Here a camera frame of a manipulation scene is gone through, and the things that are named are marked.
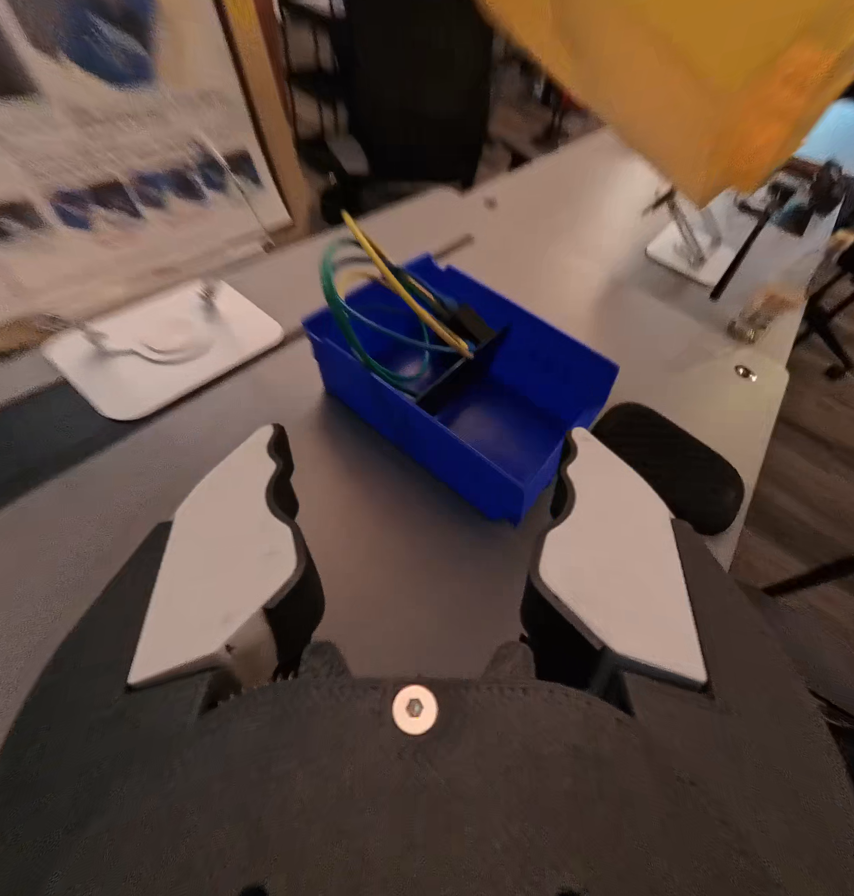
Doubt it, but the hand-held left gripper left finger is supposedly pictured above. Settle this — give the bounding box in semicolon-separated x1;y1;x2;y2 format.
127;423;326;690

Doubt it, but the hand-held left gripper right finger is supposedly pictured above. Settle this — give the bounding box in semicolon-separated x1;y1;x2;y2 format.
521;426;709;690

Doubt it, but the blue plastic bin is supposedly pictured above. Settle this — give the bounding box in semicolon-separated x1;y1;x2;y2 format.
302;252;620;525

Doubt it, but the green ethernet cable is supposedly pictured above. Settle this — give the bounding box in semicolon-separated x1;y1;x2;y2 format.
320;238;435;386

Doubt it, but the blue ethernet cable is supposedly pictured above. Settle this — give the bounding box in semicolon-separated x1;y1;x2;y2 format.
343;276;470;365

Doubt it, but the yellow ethernet cable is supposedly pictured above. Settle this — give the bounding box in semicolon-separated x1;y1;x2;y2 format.
340;210;475;359

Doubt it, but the yellow plastic bin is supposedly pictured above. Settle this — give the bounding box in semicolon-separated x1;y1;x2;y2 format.
479;0;854;205

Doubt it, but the black rounded object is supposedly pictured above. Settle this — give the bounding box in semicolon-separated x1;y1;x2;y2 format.
593;402;744;536

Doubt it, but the clear glass jar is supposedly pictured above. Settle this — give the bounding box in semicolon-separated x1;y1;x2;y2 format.
726;288;800;344

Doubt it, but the black office chair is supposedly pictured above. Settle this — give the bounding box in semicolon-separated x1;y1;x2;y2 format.
796;210;854;380

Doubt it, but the large black bin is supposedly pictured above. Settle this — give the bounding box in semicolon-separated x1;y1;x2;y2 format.
344;0;495;191

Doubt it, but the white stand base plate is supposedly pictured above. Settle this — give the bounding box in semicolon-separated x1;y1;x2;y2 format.
42;279;285;421

